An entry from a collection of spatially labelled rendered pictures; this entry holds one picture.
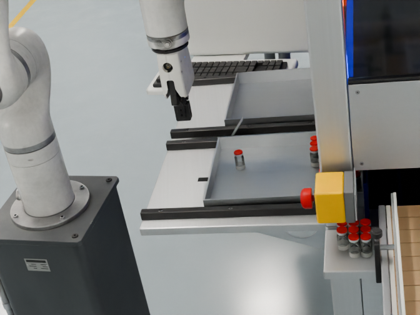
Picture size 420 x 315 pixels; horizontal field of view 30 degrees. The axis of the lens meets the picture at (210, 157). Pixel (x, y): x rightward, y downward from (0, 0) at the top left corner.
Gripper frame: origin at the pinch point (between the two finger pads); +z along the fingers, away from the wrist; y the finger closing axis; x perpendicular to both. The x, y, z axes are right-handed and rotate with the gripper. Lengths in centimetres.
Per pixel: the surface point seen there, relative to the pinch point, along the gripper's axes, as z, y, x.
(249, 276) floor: 110, 73, 8
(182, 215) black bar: 21.3, -8.1, 2.5
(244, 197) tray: 18.8, -5.8, -11.2
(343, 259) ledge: 22.3, -22.3, -32.0
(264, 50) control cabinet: 28, 88, -6
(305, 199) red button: 9.8, -19.7, -25.7
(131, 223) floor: 110, 107, 61
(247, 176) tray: 22.1, 7.1, -9.9
